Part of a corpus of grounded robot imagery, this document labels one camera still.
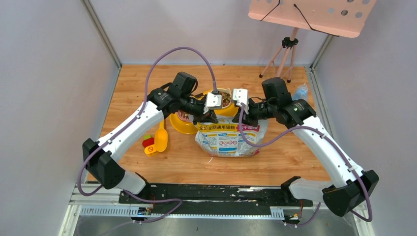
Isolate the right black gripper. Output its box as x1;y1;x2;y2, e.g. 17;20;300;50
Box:
233;98;277;127

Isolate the pet food bag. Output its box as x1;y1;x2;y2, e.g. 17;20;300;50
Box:
195;116;260;157

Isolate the yellow plastic scoop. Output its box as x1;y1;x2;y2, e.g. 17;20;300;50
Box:
154;120;169;152

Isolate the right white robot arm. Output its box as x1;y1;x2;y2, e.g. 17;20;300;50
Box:
232;77;379;222

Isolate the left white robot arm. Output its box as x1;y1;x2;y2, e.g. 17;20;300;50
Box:
82;72;222;203

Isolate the yellow double pet feeder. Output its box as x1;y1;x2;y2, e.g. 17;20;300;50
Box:
169;88;238;134

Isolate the pet food kibble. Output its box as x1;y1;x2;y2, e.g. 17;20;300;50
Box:
177;90;237;122

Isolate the pink bowl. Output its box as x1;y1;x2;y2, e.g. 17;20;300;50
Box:
177;111;191;123

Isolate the cream bowl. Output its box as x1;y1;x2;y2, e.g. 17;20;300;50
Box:
210;88;232;108

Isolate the red toy block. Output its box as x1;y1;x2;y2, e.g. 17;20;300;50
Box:
142;134;155;148

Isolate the yellow toy block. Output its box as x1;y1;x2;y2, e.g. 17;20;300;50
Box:
144;145;159;156

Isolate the pink music stand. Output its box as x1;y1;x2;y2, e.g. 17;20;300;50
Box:
248;0;376;77

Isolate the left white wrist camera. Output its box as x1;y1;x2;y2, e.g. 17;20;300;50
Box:
205;92;223;110

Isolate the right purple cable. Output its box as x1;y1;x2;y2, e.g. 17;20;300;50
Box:
238;103;373;227

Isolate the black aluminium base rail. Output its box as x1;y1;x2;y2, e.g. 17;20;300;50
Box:
70;182;365;220

